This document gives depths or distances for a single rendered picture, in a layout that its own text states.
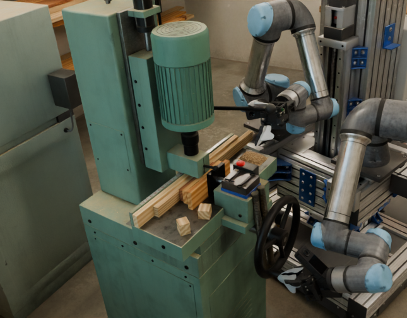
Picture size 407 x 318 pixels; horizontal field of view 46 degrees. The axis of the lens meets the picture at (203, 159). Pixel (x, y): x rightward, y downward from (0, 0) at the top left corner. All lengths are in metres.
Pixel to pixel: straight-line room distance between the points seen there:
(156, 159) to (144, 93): 0.25
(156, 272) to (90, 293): 0.96
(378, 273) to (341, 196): 0.25
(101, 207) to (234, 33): 3.75
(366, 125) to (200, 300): 0.80
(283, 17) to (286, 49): 3.26
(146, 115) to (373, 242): 0.81
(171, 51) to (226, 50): 4.06
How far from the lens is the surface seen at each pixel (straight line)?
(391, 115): 1.50
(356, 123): 1.51
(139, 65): 1.55
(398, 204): 2.88
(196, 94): 1.48
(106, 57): 1.59
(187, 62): 1.43
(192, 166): 1.64
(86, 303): 2.66
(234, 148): 1.89
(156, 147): 1.66
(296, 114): 1.84
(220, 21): 5.41
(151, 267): 1.80
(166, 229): 1.56
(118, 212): 1.83
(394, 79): 2.33
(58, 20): 3.54
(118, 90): 1.61
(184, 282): 1.71
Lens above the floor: 1.88
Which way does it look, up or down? 31 degrees down
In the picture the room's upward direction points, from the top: 5 degrees counter-clockwise
